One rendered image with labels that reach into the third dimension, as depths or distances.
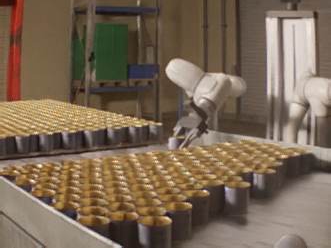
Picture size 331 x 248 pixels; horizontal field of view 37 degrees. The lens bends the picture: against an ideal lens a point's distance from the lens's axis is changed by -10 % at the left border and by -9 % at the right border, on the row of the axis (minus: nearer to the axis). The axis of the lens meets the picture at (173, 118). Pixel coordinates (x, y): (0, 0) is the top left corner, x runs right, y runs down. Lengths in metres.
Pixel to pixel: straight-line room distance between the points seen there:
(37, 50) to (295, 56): 9.47
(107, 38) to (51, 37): 1.51
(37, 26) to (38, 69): 1.01
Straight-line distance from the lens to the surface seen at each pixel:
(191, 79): 2.30
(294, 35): 3.03
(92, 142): 2.38
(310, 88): 2.53
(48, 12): 12.18
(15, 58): 3.80
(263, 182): 1.52
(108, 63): 11.42
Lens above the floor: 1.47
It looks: 6 degrees down
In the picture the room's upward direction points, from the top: straight up
